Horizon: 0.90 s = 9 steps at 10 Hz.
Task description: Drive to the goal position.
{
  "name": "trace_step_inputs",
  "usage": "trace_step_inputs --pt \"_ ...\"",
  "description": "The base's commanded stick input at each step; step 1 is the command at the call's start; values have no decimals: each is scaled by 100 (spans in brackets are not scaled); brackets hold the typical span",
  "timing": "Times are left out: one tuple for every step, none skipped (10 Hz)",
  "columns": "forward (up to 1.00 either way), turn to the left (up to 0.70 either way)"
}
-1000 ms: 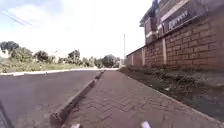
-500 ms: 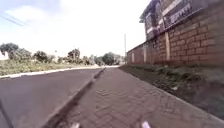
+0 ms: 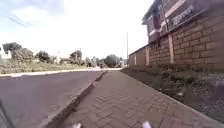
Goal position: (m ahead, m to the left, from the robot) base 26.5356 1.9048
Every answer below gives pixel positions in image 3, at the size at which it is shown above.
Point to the grey asphalt road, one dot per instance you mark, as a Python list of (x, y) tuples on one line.
[(33, 93)]

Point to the red brick path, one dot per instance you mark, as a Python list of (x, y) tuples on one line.
[(120, 96)]

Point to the utility pole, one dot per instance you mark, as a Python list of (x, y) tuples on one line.
[(127, 46)]

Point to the robot's own part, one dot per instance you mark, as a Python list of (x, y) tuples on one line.
[(146, 125), (76, 125)]

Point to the brick building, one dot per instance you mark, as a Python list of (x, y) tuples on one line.
[(166, 16)]

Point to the row of trees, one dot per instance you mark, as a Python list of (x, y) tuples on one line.
[(43, 56)]

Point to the grass field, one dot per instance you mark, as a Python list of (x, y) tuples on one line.
[(26, 67)]

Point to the pale roadside kerb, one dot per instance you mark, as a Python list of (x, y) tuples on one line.
[(40, 72)]

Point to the weedy grass verge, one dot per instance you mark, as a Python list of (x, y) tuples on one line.
[(180, 83)]

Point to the red brick wall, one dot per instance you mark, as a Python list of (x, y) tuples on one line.
[(193, 43)]

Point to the concrete kerb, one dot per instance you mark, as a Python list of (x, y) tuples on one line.
[(71, 105)]

